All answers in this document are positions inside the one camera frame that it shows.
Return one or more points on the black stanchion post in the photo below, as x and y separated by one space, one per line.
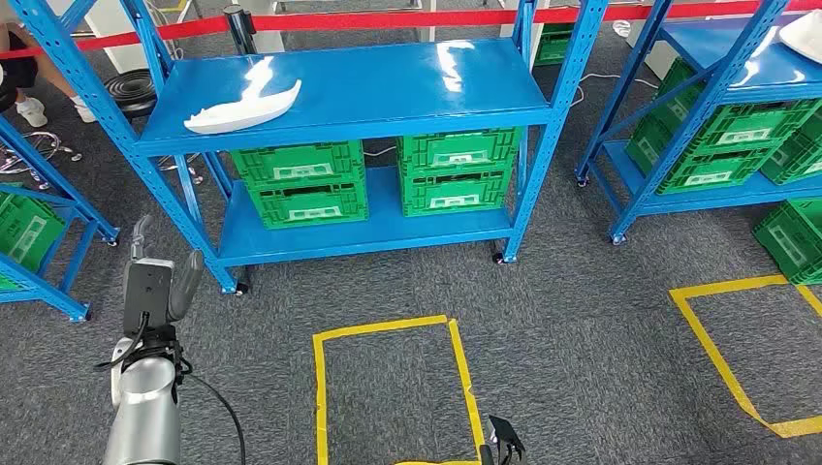
239 29

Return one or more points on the white curved plastic part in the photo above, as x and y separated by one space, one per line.
806 35
237 115

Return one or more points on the yellow floor tape square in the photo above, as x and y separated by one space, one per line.
726 286

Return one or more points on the dark right robot hand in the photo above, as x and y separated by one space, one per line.
504 436

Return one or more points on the red barrier belt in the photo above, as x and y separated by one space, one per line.
385 19
192 29

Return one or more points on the chrome stool base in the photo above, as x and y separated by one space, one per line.
19 160
192 176

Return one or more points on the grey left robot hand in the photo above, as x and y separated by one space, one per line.
189 282

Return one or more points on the blue steel shelf rack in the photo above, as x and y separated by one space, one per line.
713 51
353 83
38 287

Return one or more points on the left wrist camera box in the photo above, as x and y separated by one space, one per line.
148 289

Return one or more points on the black round stanchion base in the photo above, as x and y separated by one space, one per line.
131 93

